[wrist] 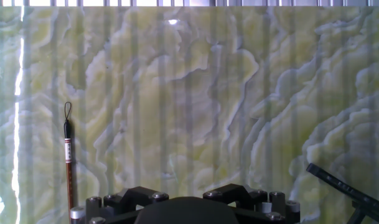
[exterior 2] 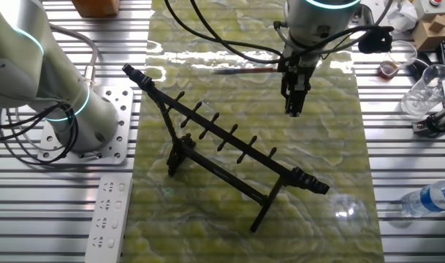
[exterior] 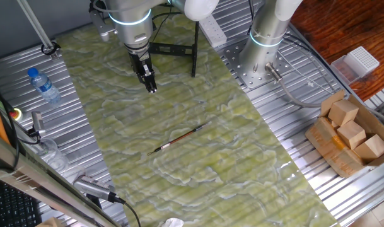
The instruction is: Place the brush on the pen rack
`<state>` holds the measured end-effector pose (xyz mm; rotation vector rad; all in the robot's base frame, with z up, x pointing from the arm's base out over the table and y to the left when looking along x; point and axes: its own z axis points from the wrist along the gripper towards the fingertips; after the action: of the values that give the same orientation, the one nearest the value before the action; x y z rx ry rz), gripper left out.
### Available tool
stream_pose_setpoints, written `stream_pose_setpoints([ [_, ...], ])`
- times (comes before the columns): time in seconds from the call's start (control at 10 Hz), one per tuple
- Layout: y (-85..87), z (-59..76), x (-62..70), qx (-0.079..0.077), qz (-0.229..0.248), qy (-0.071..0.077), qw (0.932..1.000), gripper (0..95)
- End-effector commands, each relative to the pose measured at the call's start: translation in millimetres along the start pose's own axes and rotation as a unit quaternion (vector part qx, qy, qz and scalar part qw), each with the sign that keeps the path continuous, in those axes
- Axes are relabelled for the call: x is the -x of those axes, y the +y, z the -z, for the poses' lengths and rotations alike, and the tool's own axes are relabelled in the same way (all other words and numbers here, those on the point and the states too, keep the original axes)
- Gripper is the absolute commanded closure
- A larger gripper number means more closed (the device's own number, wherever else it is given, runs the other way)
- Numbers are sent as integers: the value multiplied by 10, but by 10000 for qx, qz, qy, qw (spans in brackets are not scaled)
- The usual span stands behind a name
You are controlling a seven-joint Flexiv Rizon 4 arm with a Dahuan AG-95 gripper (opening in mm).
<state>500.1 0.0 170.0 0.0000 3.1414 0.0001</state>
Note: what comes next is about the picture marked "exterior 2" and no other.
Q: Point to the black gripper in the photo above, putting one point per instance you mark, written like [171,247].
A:
[299,69]

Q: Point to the brown calligraphy brush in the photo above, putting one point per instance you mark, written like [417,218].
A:
[251,69]

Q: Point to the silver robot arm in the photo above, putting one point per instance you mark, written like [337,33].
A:
[25,55]

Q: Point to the black pen rack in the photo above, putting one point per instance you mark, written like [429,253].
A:
[226,134]

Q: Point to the green marble pattern mat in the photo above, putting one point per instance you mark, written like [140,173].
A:
[317,146]

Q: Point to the clear cup with brown liquid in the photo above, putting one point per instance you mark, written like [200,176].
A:
[388,69]

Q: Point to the black computer mouse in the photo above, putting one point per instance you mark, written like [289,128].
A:
[423,62]

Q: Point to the crumpled white paper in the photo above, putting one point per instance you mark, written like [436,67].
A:
[401,16]

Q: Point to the small cardboard box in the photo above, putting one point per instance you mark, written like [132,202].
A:
[426,36]

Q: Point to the grey emergency stop box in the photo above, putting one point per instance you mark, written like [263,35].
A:
[426,11]

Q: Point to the clear water bottle blue label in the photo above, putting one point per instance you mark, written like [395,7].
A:
[430,199]

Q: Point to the large brown cardboard box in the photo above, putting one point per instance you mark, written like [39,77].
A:
[96,7]

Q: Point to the white power strip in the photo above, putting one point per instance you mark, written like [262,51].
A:
[107,219]

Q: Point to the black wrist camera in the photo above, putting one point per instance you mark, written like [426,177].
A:
[375,42]

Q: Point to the black camera clamp mount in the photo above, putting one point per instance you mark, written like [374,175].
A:
[432,124]

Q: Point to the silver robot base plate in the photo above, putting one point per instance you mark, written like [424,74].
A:
[121,109]

